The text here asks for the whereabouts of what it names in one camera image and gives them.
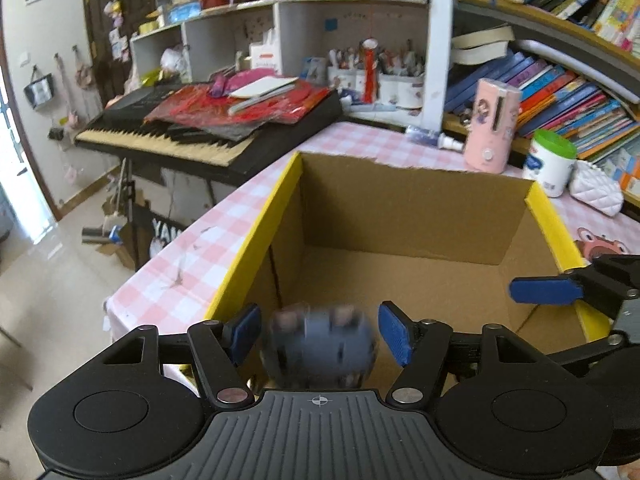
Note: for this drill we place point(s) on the brown cardboard scraps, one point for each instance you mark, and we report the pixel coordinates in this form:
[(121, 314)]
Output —
[(117, 250)]

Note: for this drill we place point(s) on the red plastic bags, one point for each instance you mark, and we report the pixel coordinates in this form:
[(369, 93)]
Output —
[(200, 105)]

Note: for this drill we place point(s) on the white plastic bag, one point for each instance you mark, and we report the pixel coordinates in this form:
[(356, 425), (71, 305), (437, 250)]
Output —
[(174, 62)]

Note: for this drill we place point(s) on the white pen holder with pens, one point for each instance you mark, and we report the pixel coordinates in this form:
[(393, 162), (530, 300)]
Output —
[(400, 87)]

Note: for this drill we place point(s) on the black keyboard stand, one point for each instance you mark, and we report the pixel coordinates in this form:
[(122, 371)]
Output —
[(127, 200)]

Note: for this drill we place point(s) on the thick white paged book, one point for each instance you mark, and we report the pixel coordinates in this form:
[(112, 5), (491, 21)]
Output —
[(480, 45)]

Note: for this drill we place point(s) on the black electronic keyboard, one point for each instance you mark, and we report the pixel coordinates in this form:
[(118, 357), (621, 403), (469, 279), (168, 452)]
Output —
[(150, 140)]

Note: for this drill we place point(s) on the row of colourful books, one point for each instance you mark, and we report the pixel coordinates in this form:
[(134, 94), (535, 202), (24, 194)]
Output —
[(560, 95)]

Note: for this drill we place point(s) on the grey blue ball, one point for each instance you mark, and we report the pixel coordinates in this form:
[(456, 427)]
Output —
[(320, 345)]

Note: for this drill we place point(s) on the white tub green lid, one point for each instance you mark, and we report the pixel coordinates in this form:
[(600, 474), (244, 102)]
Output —
[(550, 167)]

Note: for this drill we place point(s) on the yellow-edged cardboard box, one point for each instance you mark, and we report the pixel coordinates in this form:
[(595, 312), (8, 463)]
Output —
[(400, 220)]

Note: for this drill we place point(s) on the wooden bookshelf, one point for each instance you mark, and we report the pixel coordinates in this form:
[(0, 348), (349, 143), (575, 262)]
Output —
[(550, 24)]

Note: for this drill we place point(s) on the red white cylinder toy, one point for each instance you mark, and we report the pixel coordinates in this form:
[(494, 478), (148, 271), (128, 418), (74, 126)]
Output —
[(370, 70)]

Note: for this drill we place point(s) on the pink cylindrical humidifier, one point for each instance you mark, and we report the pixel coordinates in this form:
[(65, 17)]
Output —
[(490, 125)]

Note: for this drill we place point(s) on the white quilted purse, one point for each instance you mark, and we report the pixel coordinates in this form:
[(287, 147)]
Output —
[(597, 190)]

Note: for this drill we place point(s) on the blue packets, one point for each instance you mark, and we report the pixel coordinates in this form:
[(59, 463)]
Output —
[(180, 12)]

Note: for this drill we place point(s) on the pink checked printed tablecloth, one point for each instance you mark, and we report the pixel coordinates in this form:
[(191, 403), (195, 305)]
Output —
[(200, 240)]

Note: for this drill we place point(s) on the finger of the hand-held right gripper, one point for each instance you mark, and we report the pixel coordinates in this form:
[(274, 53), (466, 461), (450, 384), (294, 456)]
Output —
[(585, 352), (545, 291)]

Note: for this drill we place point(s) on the white notebook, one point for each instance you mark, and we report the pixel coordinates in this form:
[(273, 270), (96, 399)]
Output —
[(262, 87)]

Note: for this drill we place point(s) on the magenta plastic bag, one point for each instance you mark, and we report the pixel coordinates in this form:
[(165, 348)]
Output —
[(235, 82)]

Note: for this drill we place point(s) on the grey hanging bag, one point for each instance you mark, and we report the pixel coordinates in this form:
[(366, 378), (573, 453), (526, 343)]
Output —
[(39, 91)]

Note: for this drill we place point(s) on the black bag white letters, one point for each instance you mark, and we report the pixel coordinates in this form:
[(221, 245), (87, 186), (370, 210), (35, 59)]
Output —
[(160, 232)]

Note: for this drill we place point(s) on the small spray bottle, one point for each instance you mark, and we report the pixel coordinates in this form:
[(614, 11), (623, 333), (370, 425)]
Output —
[(425, 135)]

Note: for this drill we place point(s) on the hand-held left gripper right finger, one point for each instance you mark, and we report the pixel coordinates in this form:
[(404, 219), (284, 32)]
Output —
[(395, 332)]

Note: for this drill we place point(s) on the white shelf unit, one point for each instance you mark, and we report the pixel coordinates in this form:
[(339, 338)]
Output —
[(440, 60)]

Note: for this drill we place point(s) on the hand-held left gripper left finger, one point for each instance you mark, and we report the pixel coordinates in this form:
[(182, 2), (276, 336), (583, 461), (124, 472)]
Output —
[(245, 332)]

